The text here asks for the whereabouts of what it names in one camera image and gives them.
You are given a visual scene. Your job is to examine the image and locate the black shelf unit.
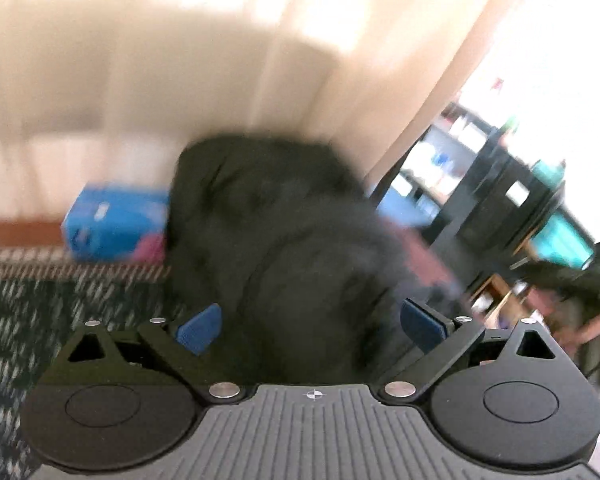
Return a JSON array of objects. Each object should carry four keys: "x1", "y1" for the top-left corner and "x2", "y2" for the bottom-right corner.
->
[{"x1": 369, "y1": 98, "x2": 600, "y2": 391}]

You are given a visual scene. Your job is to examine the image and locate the black puffer jacket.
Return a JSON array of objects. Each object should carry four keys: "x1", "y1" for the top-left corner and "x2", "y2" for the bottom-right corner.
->
[{"x1": 163, "y1": 131, "x2": 474, "y2": 388}]

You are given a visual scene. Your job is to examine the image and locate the dark patterned rug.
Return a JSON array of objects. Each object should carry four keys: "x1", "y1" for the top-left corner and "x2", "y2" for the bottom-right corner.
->
[{"x1": 0, "y1": 247, "x2": 182, "y2": 479}]

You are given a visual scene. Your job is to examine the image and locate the blue tissue box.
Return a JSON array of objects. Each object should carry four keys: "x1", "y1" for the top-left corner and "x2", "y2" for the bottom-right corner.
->
[{"x1": 61, "y1": 184, "x2": 169, "y2": 263}]

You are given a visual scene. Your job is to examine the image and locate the white sheer curtain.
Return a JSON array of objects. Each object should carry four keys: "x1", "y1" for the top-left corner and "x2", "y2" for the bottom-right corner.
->
[{"x1": 0, "y1": 0, "x2": 516, "y2": 221}]

